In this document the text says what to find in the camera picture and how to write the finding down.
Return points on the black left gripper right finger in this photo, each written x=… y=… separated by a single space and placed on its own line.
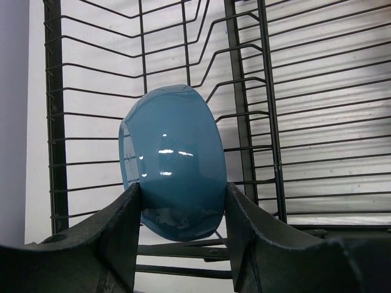
x=268 y=255

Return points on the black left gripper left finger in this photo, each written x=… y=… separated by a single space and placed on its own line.
x=96 y=255

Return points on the blue glossy bowl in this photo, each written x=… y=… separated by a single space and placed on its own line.
x=170 y=145

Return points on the black wire dish rack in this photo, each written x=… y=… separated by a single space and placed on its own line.
x=299 y=90

